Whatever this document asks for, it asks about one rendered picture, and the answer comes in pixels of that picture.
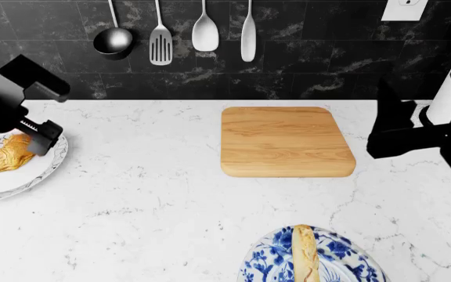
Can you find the silver serving spoon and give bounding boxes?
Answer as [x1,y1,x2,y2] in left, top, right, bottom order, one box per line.
[191,0,220,52]

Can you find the white wall outlet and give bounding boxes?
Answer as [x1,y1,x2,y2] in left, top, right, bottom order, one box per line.
[381,0,429,22]

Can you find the silver slotted spatula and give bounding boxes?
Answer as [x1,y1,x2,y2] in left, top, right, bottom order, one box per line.
[149,0,174,66]

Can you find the golden brown croissant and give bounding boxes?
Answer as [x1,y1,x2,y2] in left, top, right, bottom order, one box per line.
[0,133,37,174]

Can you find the wooden cutting board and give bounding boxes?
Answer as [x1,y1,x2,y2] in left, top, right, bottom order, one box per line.
[220,106,357,179]

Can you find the black left gripper camera box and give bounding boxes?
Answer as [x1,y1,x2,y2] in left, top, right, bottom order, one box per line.
[0,54,72,103]

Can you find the silver narrow spatula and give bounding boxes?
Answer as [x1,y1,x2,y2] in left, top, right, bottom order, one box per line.
[240,0,257,63]

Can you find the baguette bread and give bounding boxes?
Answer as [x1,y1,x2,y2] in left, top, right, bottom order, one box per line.
[290,223,321,282]

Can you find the blue floral porcelain plate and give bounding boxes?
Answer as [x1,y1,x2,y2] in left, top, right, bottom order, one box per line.
[239,225,388,282]

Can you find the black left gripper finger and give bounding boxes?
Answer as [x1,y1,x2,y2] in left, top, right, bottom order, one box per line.
[19,117,64,157]

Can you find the silver metal ladle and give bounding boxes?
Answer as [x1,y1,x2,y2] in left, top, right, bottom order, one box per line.
[92,0,135,61]

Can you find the white plate black crackle rim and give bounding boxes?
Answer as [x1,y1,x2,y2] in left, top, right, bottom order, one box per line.
[0,131,70,204]

